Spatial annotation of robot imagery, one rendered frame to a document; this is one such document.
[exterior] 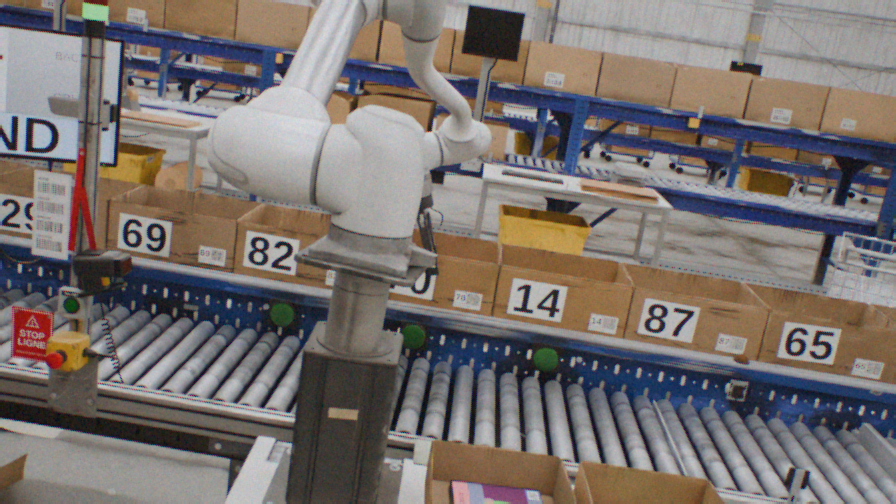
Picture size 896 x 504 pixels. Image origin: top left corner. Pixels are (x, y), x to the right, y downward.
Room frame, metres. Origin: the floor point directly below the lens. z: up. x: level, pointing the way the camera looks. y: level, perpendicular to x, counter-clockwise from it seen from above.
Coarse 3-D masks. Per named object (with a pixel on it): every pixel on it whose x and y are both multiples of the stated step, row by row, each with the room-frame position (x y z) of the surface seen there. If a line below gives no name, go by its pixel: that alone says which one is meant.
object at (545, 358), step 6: (546, 348) 2.34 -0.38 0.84; (540, 354) 2.34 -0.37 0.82; (546, 354) 2.34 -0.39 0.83; (552, 354) 2.34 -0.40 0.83; (534, 360) 2.34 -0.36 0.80; (540, 360) 2.34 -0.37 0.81; (546, 360) 2.33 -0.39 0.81; (552, 360) 2.33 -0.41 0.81; (540, 366) 2.34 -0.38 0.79; (546, 366) 2.34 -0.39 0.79; (552, 366) 2.34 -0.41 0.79
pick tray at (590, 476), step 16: (592, 464) 1.65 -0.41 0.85; (608, 464) 1.66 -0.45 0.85; (576, 480) 1.64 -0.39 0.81; (592, 480) 1.65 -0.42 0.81; (608, 480) 1.65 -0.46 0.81; (624, 480) 1.65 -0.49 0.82; (640, 480) 1.66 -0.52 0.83; (656, 480) 1.66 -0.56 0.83; (672, 480) 1.66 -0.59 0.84; (688, 480) 1.66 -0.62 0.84; (704, 480) 1.66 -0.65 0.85; (576, 496) 1.61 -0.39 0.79; (592, 496) 1.65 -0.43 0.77; (608, 496) 1.65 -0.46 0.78; (624, 496) 1.65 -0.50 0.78; (640, 496) 1.66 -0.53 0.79; (656, 496) 1.66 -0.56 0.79; (672, 496) 1.66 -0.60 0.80; (688, 496) 1.66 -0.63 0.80; (704, 496) 1.65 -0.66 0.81
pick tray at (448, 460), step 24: (432, 456) 1.57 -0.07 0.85; (456, 456) 1.65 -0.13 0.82; (480, 456) 1.65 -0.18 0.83; (504, 456) 1.65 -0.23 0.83; (528, 456) 1.65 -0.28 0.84; (552, 456) 1.65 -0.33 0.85; (432, 480) 1.64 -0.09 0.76; (480, 480) 1.65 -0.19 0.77; (504, 480) 1.65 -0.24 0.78; (528, 480) 1.65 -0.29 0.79; (552, 480) 1.65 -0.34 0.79
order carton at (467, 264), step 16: (416, 240) 2.72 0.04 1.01; (448, 240) 2.72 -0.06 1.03; (464, 240) 2.71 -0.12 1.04; (480, 240) 2.71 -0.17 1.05; (448, 256) 2.43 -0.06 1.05; (464, 256) 2.71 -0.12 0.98; (480, 256) 2.71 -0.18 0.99; (496, 256) 2.68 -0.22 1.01; (448, 272) 2.43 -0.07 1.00; (464, 272) 2.43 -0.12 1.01; (480, 272) 2.42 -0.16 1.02; (496, 272) 2.42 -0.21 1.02; (448, 288) 2.43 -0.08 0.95; (464, 288) 2.43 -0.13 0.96; (480, 288) 2.42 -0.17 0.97; (432, 304) 2.43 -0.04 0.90; (448, 304) 2.43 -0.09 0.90
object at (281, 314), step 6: (276, 306) 2.37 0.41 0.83; (282, 306) 2.37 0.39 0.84; (288, 306) 2.37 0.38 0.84; (270, 312) 2.38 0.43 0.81; (276, 312) 2.37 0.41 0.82; (282, 312) 2.37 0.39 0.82; (288, 312) 2.37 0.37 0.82; (276, 318) 2.37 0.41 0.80; (282, 318) 2.37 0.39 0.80; (288, 318) 2.37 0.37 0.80; (276, 324) 2.38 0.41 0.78; (282, 324) 2.37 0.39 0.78; (288, 324) 2.37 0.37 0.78
